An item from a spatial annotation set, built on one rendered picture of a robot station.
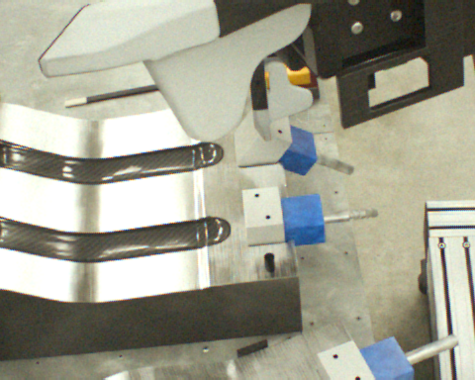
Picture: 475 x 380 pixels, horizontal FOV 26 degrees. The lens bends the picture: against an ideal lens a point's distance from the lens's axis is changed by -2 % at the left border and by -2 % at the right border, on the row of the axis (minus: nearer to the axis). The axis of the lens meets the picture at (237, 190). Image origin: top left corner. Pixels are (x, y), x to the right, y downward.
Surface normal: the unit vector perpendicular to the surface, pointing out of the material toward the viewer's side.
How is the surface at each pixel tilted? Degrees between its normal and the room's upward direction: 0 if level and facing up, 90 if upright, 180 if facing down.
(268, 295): 90
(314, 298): 0
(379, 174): 0
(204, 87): 82
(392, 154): 0
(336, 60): 82
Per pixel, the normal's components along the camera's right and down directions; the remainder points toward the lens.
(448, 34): 0.37, 0.54
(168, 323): 0.07, 0.72
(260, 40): 0.57, 0.45
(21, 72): -0.09, -0.69
